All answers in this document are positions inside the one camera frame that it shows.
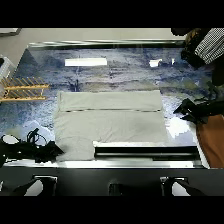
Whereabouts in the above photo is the black cable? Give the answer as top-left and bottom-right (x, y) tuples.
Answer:
(26, 127), (49, 145)

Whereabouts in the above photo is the silver frame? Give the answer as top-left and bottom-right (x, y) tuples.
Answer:
(0, 159), (212, 197)

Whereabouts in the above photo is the checked shirt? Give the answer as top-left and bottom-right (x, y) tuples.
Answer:
(194, 28), (224, 65)

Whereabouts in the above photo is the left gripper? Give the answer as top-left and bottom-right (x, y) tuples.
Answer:
(33, 141), (57, 164)

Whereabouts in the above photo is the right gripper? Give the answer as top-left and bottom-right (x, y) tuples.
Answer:
(185, 99), (207, 125)

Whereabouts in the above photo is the brown garment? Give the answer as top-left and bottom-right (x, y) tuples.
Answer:
(195, 114), (224, 170)

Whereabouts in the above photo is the grey T-shirt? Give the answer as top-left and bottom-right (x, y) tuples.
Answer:
(53, 89), (170, 163)

